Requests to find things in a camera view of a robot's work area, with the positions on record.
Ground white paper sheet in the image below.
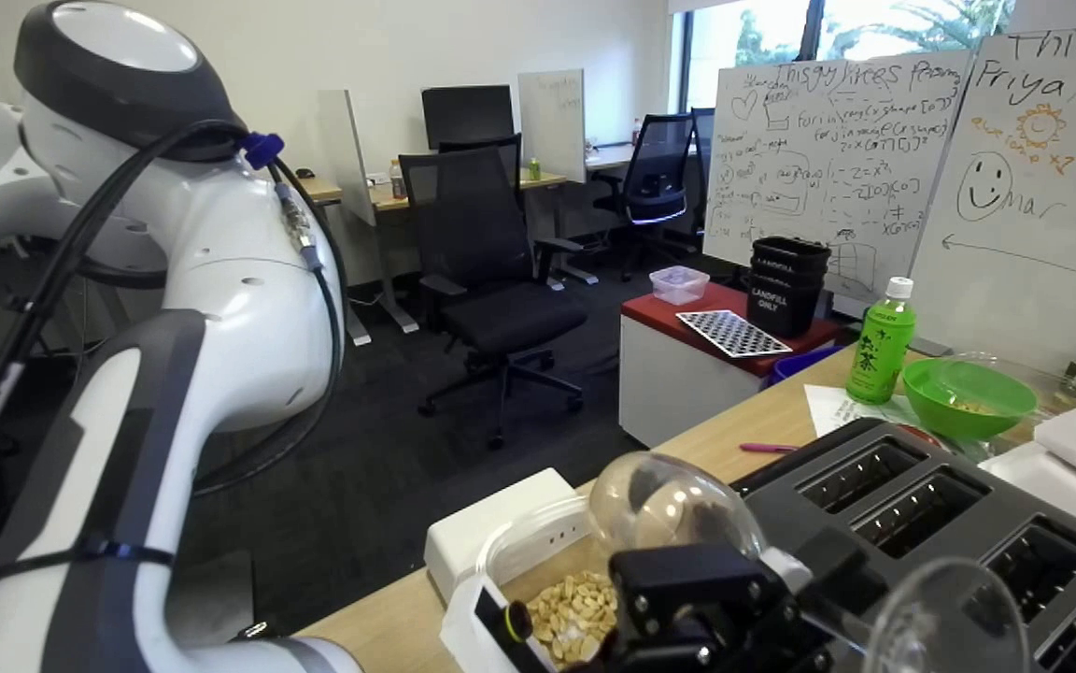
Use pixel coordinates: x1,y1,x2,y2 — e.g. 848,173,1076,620
799,378,929,441

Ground dark blue office chair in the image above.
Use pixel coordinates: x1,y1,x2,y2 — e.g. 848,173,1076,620
609,109,718,245

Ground white rectangular box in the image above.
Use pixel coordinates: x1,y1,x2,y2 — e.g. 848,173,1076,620
421,463,596,604

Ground black mesh office chair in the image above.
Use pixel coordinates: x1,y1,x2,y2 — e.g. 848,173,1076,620
395,130,596,422

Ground clear plastic storage box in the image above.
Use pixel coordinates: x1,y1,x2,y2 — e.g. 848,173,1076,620
648,261,714,308

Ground white cabinet with red top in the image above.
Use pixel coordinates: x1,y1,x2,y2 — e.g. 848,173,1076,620
616,281,846,448

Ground clear wine glass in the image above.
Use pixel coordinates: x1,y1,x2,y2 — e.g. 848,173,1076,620
582,448,1034,673

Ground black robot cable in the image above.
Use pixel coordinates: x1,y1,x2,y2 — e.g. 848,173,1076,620
0,114,350,499

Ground green bowl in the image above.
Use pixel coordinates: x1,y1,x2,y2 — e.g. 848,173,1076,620
901,355,1041,451

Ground beige snack pieces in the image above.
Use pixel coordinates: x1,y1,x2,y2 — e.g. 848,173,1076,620
523,566,625,665

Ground black and silver toaster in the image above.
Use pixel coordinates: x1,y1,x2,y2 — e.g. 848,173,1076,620
731,416,1076,673

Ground whiteboard with drawings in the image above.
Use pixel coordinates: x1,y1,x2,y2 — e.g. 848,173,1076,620
907,18,1076,383

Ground blue cable clip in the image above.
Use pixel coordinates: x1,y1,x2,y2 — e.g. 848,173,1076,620
241,128,288,173

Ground large whiteboard with equations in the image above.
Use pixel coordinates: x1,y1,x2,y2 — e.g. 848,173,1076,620
698,49,980,307

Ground clear plastic bowl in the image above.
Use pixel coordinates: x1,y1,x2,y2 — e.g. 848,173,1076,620
440,495,644,673

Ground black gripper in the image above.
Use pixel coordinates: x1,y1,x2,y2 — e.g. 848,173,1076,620
606,539,815,673

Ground stacked black bins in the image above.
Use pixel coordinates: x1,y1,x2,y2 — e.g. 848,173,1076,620
745,235,837,342

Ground checkerboard calibration board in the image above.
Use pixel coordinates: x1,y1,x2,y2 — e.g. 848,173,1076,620
673,307,799,363

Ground wide black monitor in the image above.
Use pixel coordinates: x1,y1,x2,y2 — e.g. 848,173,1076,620
419,83,521,156

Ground green bottle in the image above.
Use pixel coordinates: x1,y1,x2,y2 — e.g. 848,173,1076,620
846,272,924,406

